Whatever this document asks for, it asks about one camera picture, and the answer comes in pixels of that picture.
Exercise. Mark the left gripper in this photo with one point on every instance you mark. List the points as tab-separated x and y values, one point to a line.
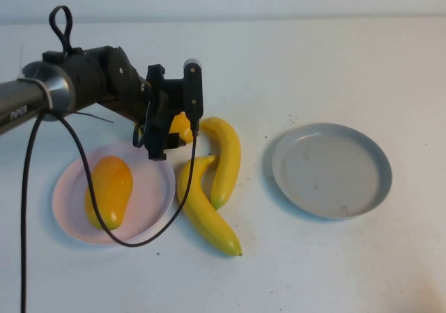
157	118

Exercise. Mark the yellow mango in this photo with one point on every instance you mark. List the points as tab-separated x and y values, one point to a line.
181	126

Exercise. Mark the yellow banana with green tip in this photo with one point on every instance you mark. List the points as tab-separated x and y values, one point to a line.
228	159

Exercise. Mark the orange mango with green tip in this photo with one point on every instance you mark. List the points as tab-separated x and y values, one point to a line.
111	191

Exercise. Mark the long yellow banana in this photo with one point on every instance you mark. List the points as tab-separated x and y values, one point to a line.
209	222

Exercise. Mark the pink round plate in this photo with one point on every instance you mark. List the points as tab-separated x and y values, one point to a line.
150	194

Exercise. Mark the grey round plate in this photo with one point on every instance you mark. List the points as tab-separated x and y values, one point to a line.
331	173

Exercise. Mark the straight black zip tie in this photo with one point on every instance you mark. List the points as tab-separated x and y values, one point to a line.
97	118

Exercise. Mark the white zip tie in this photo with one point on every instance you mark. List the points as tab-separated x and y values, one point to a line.
48	98

